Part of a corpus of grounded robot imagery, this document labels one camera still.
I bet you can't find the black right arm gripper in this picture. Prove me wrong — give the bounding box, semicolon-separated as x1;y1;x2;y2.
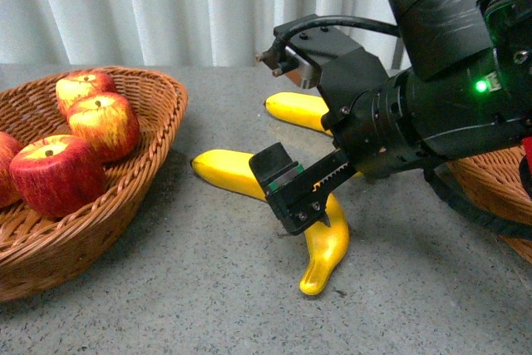
249;28;450;235

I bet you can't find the brown wicker basket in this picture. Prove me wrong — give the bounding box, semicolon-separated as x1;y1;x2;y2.
1;66;189;303
446;143;532;265

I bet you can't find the yellow banana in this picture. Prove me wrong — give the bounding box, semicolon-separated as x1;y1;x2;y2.
264;91;332;136
191;149;350;296

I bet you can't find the red yellow apple at back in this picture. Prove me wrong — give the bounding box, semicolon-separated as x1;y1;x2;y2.
55;70;117;117

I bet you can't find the black camera cable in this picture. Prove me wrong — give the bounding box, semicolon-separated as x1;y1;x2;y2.
254;14;400;78

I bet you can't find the grey pleated curtain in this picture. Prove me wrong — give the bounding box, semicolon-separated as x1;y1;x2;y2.
1;0;394;67

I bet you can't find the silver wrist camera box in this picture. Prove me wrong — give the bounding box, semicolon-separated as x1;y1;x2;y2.
284;46;321;90

